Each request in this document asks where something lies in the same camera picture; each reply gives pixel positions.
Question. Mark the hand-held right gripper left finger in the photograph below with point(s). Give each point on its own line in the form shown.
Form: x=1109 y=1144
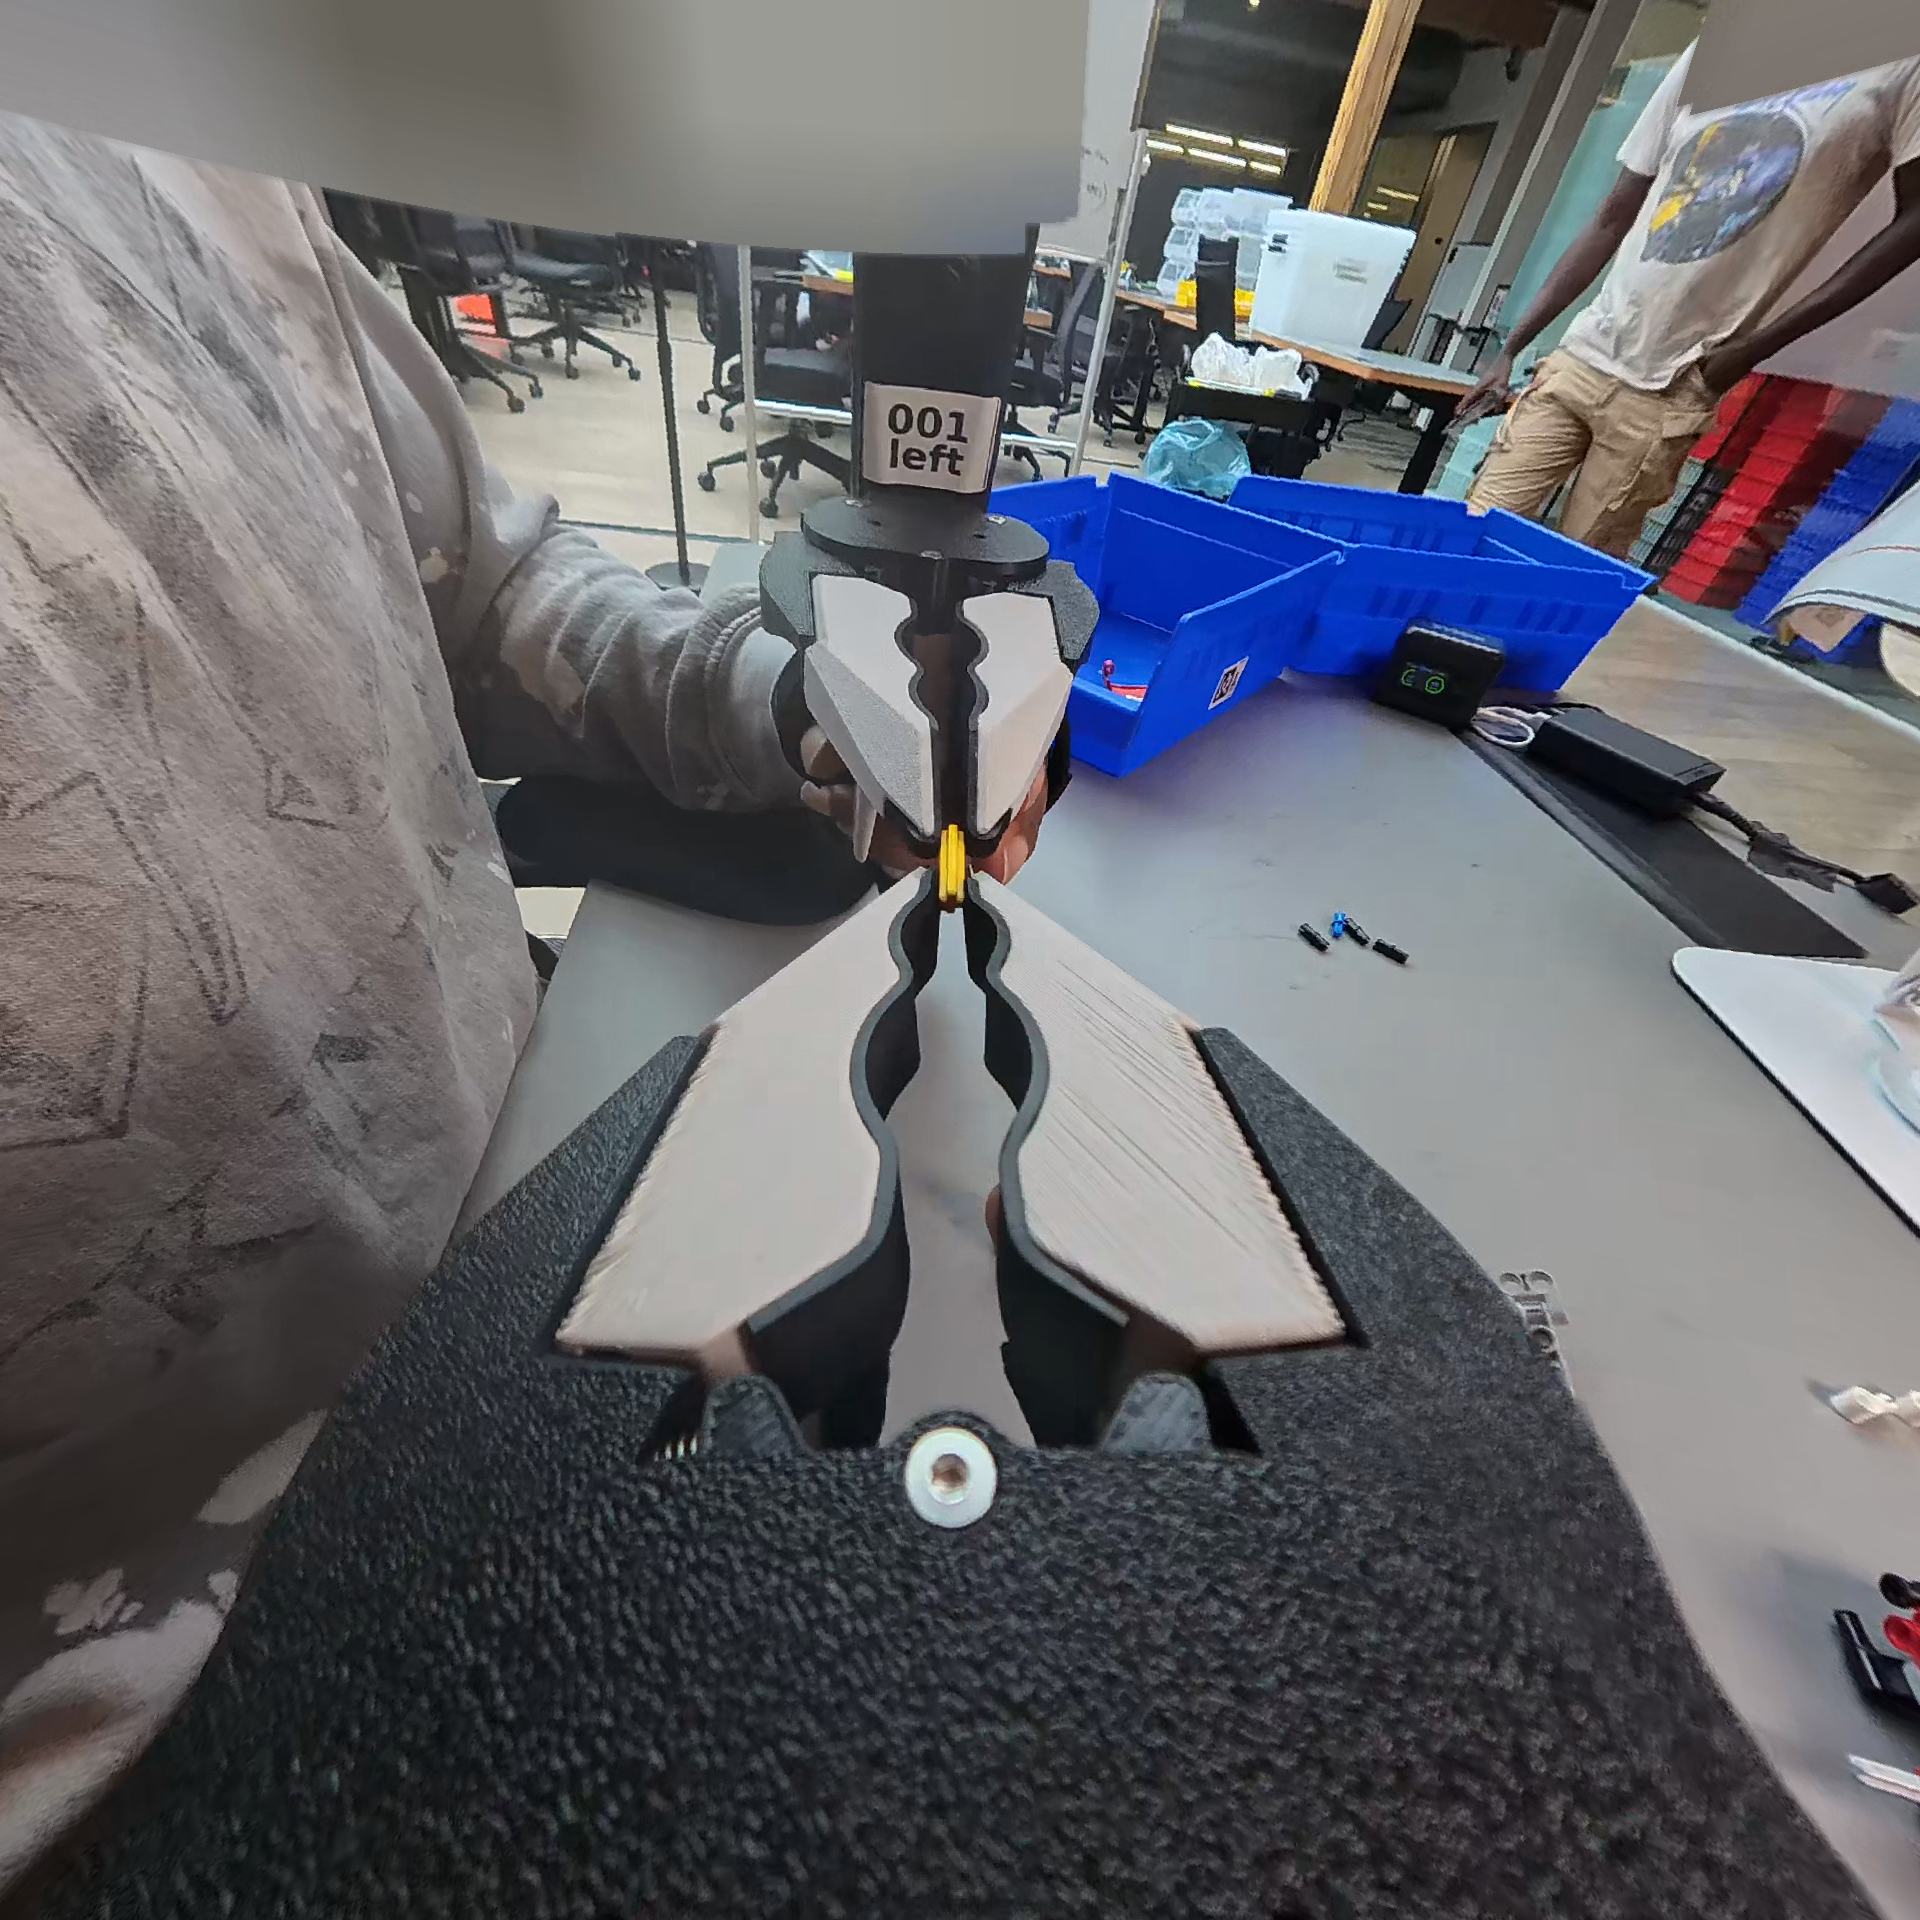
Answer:
x=720 y=1200

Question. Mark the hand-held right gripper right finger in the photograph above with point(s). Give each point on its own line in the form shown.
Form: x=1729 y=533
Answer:
x=1156 y=1200

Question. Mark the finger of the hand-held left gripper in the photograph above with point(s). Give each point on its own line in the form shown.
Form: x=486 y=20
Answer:
x=863 y=675
x=1028 y=675

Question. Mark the yellow toy axle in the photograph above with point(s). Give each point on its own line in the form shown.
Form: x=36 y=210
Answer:
x=949 y=869

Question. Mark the person's left forearm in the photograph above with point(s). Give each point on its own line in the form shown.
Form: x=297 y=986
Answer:
x=645 y=675

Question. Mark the grey desk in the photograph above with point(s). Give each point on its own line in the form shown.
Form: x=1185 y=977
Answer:
x=1349 y=1170

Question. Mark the black desk mat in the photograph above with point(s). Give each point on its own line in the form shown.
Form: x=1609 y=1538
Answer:
x=1680 y=885

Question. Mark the person's left hand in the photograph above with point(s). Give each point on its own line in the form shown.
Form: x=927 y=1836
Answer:
x=902 y=859

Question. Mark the black office chair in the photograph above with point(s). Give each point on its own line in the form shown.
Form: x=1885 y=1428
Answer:
x=578 y=284
x=780 y=360
x=674 y=861
x=452 y=270

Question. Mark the blue plastic bin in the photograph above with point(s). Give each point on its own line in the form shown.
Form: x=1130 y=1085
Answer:
x=1568 y=616
x=1201 y=661

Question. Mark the teal plastic bag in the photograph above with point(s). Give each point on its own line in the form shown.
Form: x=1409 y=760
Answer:
x=1201 y=457

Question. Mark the stack of small clear boxes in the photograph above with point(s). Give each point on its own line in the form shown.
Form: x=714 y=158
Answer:
x=1223 y=240

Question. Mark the white plastic bag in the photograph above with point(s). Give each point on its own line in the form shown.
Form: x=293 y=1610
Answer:
x=1245 y=363

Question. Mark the clear storage box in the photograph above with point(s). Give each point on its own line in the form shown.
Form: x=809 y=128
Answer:
x=1328 y=277

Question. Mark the black power bank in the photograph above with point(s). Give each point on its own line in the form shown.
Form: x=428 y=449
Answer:
x=1441 y=675

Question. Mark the long wooden table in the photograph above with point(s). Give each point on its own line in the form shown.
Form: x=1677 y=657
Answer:
x=1396 y=363

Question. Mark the wooden pillar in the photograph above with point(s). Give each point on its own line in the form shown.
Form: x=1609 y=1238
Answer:
x=1367 y=105

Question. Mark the black power adapter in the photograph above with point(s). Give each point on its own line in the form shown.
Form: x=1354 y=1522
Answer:
x=1629 y=757

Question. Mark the person's grey patterned sweatshirt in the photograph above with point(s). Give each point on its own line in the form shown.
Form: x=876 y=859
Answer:
x=224 y=826

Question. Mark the clear book stand white base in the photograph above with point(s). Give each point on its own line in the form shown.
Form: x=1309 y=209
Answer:
x=1785 y=1049

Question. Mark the white small part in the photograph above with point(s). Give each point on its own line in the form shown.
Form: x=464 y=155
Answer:
x=1868 y=1403

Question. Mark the stack of red blue bins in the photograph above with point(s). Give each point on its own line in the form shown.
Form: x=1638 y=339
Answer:
x=1800 y=465

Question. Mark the white instruction booklet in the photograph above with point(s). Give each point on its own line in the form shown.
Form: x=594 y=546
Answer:
x=1868 y=579

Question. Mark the toy car chassis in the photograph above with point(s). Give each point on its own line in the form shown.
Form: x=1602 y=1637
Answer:
x=1893 y=1641

